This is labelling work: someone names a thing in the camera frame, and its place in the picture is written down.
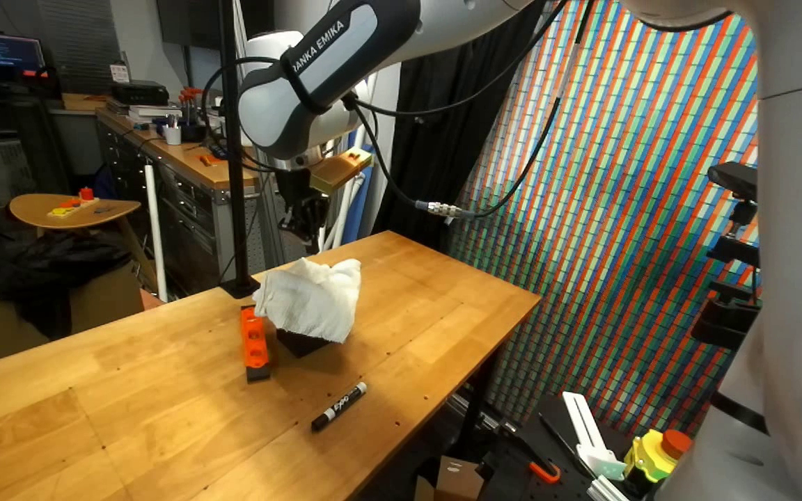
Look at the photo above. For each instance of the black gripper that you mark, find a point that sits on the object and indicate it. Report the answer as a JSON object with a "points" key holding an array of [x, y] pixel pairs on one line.
{"points": [[304, 200]]}

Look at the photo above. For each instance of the white towel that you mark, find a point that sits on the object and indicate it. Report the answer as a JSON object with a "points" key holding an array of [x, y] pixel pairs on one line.
{"points": [[314, 296]]}

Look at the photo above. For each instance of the black perforated holder box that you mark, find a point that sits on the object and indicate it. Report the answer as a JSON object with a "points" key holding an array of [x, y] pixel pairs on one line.
{"points": [[299, 346]]}

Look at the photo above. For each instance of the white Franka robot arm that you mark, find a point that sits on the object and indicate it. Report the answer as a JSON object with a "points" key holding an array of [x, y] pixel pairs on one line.
{"points": [[793, 279]]}

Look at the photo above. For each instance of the black pole stand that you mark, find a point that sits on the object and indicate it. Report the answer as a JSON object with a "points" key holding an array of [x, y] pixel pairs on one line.
{"points": [[232, 140]]}

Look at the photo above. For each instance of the workbench with drawers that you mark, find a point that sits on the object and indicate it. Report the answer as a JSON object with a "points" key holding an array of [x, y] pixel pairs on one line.
{"points": [[187, 212]]}

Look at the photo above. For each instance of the small white cup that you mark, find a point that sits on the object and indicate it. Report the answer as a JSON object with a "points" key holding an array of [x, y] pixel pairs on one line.
{"points": [[172, 135]]}

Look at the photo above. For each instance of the white vertical pipe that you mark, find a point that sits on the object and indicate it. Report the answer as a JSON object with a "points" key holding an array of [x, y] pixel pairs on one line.
{"points": [[155, 233]]}

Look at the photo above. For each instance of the orange torpedo level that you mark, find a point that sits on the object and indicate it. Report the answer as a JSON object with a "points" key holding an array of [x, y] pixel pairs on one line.
{"points": [[254, 353]]}

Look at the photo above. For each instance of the black printer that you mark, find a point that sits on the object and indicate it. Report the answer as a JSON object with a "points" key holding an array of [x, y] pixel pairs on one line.
{"points": [[140, 92]]}

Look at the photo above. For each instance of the black Expo marker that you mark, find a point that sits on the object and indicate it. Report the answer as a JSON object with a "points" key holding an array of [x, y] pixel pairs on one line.
{"points": [[338, 407]]}

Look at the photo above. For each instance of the orange and yellow toys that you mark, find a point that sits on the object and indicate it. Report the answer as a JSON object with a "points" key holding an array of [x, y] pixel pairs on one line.
{"points": [[70, 204]]}

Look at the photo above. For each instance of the multicolour patterned curtain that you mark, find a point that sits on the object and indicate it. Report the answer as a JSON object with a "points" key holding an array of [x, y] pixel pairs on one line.
{"points": [[606, 233]]}

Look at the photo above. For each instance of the orange and black clamp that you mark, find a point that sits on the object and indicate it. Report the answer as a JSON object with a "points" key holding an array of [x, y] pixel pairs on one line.
{"points": [[545, 474]]}

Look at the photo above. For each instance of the white slotted bracket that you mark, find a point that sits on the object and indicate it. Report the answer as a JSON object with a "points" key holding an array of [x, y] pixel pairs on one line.
{"points": [[583, 421]]}

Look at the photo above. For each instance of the small white bracket piece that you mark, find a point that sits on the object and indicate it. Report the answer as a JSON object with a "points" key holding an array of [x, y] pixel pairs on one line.
{"points": [[606, 488]]}

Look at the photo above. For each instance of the black camera mount rig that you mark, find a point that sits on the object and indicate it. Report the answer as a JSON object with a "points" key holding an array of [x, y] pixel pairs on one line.
{"points": [[726, 316]]}

